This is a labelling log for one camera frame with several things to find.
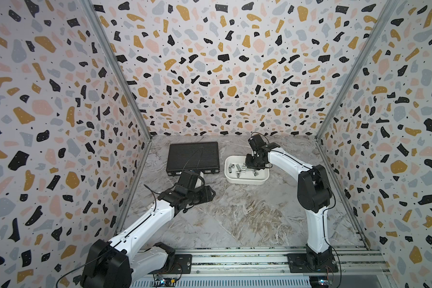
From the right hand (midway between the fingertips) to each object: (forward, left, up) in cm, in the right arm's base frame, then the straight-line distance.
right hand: (247, 165), depth 98 cm
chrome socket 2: (-3, +5, -6) cm, 8 cm away
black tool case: (+12, +27, -8) cm, 31 cm away
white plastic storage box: (-1, +6, -6) cm, 8 cm away
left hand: (-21, +17, +6) cm, 27 cm away
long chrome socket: (+4, +5, -7) cm, 9 cm away
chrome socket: (+4, +9, -6) cm, 12 cm away
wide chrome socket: (-1, -5, -7) cm, 9 cm away
